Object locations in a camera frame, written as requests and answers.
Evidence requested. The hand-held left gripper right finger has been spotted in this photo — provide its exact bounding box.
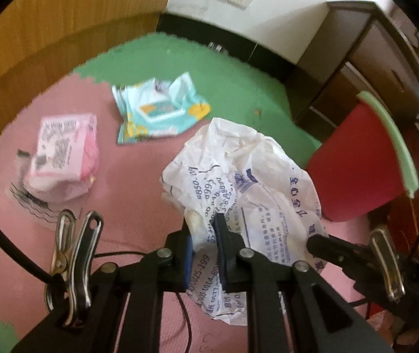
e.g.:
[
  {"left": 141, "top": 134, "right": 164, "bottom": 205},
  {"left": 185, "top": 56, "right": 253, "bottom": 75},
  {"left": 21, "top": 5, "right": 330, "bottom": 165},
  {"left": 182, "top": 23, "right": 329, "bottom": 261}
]
[{"left": 212, "top": 213, "right": 394, "bottom": 353}]

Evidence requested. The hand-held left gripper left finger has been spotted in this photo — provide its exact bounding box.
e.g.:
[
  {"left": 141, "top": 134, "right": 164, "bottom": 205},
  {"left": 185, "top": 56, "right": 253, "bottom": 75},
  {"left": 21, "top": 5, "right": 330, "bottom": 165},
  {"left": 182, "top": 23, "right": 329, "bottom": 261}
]
[{"left": 11, "top": 224, "right": 195, "bottom": 353}]

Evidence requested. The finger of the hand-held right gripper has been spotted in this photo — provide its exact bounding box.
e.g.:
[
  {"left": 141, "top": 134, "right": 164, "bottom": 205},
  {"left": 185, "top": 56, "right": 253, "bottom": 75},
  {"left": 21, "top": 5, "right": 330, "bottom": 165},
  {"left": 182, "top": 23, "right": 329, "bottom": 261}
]
[{"left": 306, "top": 233, "right": 375, "bottom": 276}]

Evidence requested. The red bin with green rim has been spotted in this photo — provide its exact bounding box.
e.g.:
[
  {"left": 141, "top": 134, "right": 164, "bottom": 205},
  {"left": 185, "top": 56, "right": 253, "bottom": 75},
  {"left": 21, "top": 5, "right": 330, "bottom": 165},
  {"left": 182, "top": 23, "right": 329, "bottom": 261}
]
[{"left": 307, "top": 91, "right": 419, "bottom": 223}]

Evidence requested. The white printed plastic bag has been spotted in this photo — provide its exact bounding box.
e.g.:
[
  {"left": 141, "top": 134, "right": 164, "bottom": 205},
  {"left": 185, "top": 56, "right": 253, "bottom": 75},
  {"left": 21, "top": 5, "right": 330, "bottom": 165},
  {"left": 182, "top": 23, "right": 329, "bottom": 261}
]
[{"left": 160, "top": 117, "right": 330, "bottom": 327}]

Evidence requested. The pink tissue pack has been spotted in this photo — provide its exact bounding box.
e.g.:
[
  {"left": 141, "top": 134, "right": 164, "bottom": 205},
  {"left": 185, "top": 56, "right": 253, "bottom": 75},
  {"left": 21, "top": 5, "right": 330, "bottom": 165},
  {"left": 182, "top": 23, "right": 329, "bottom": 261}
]
[{"left": 24, "top": 113, "right": 100, "bottom": 203}]

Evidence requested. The silver metal spring clip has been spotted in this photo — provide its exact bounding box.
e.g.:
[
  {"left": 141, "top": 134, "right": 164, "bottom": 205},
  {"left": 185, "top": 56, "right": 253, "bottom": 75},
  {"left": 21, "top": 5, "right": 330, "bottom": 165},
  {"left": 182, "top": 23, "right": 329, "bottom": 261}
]
[
  {"left": 44, "top": 209, "right": 104, "bottom": 328},
  {"left": 369, "top": 224, "right": 406, "bottom": 300}
]

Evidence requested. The dark red bed cover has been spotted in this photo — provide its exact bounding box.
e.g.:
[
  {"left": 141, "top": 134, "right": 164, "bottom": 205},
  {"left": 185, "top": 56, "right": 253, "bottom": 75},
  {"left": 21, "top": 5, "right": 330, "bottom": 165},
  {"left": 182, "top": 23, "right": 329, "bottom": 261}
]
[{"left": 369, "top": 132, "right": 419, "bottom": 265}]

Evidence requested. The blue white wet wipes pack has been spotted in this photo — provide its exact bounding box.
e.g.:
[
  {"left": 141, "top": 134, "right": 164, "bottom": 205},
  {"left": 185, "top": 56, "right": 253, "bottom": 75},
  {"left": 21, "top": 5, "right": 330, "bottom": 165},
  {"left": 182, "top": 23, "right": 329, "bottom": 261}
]
[{"left": 112, "top": 71, "right": 211, "bottom": 145}]

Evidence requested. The green foam mat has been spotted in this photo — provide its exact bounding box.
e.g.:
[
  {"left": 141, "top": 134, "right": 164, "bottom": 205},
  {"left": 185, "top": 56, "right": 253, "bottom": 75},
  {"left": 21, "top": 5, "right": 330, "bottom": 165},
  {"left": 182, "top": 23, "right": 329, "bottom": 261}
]
[{"left": 75, "top": 32, "right": 322, "bottom": 148}]

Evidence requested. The dark wooden nightstand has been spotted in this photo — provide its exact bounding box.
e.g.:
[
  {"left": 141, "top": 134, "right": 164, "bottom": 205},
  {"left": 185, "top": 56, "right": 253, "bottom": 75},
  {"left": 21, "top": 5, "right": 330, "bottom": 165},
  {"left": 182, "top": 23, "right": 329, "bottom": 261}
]
[{"left": 292, "top": 1, "right": 419, "bottom": 144}]

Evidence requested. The light wooden wardrobe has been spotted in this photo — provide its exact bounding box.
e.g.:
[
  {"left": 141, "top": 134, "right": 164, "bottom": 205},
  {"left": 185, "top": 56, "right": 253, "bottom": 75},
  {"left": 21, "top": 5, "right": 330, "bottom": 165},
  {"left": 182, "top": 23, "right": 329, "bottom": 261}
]
[{"left": 0, "top": 0, "right": 181, "bottom": 155}]

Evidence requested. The thick black cable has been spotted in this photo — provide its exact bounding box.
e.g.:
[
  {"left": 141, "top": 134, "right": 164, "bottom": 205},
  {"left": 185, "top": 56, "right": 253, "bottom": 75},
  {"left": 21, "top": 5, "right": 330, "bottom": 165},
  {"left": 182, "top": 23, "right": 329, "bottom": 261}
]
[{"left": 0, "top": 202, "right": 61, "bottom": 287}]

